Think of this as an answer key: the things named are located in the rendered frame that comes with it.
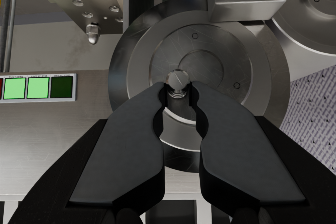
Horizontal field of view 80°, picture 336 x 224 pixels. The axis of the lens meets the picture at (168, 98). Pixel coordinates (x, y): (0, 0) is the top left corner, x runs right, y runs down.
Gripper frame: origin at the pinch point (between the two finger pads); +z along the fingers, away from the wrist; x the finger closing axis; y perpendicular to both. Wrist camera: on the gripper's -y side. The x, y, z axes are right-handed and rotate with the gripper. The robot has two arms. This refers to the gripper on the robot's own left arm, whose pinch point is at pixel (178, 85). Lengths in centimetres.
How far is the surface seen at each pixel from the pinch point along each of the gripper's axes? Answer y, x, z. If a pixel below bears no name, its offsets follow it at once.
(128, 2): -3.8, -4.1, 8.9
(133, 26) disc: -2.1, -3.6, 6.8
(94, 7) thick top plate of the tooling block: -0.3, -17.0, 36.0
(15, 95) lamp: 19, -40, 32
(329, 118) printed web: 10.6, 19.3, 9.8
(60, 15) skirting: 29, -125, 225
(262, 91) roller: 2.1, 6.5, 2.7
